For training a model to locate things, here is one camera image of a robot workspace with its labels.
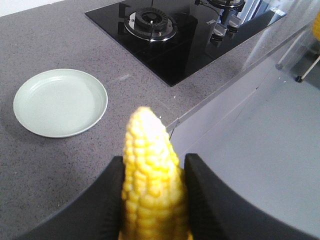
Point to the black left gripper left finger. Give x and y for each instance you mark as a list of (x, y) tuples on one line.
[(94, 215)]

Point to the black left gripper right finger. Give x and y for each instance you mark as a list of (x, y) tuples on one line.
[(216, 212)]

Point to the yellow corn cob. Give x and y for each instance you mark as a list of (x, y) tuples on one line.
[(154, 192), (316, 26)]

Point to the white wheeled rack legs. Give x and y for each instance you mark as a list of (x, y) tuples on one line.
[(301, 56)]

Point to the black glass gas hob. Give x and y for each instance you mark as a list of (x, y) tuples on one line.
[(176, 38)]

